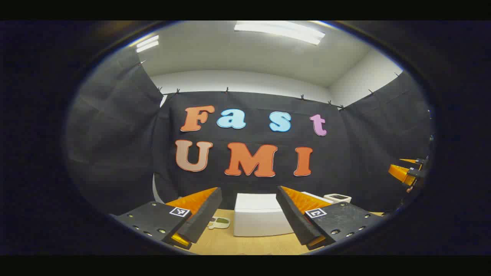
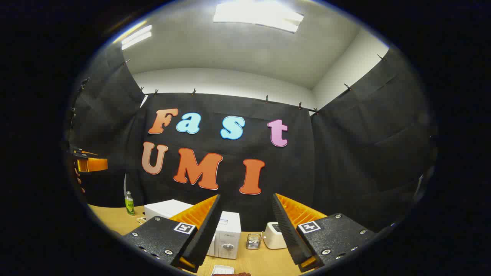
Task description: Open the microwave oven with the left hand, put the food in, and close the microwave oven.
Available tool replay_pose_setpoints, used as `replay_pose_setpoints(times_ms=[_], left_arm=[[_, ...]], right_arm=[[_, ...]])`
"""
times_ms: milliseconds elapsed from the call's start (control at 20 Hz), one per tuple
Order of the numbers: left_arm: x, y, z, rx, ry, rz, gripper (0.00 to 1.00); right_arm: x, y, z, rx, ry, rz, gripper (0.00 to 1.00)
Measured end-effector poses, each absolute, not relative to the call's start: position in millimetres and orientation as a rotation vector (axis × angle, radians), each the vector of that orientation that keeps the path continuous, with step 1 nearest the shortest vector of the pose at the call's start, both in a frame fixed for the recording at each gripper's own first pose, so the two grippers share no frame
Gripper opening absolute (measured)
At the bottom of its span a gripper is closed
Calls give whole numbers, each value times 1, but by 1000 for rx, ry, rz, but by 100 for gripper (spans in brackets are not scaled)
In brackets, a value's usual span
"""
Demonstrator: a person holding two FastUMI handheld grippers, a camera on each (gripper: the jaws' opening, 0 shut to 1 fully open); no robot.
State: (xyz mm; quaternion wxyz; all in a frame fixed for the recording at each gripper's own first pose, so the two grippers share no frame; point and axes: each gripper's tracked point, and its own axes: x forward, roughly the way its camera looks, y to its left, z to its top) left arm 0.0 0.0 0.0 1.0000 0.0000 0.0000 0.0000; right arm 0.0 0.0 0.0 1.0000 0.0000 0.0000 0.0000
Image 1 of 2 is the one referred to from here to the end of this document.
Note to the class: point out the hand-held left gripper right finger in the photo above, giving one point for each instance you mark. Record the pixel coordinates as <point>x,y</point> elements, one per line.
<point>297,220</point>

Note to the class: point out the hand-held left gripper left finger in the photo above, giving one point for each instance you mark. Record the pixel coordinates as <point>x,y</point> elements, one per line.
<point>199,218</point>

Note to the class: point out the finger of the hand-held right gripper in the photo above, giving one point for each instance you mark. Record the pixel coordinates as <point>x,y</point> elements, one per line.
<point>410,160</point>
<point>401,173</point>

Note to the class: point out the white microwave oven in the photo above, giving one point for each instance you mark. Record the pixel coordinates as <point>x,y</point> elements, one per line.
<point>261,218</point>

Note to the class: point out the white divided dish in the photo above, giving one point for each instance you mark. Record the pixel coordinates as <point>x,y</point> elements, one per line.
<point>219,222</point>

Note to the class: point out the small white appliance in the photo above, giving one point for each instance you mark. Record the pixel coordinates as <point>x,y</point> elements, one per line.
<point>337,197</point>

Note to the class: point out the black backdrop cloth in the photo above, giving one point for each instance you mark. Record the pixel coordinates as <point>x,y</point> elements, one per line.
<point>115,153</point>

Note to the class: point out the small ceiling light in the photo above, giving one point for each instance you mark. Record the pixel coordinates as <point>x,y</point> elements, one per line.
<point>147,43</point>

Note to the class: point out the long ceiling light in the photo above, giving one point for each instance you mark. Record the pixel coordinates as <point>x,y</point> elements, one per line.
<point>280,32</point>

